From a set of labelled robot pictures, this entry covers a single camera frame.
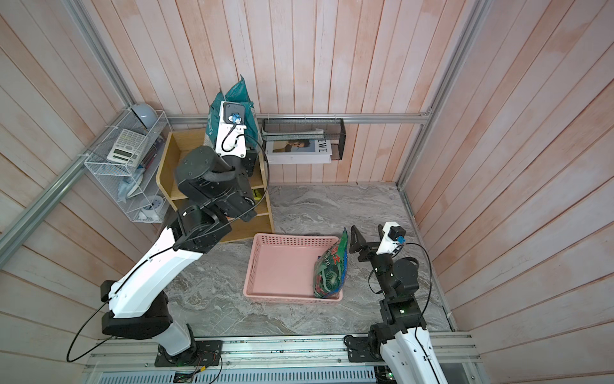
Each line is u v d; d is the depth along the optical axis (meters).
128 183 0.82
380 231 0.71
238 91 0.65
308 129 1.02
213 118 0.52
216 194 0.33
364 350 0.73
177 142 0.86
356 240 0.63
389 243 0.58
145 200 0.80
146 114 0.82
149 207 0.90
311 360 0.73
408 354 0.49
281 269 0.93
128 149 0.76
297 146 0.95
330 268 0.76
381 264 0.62
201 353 0.73
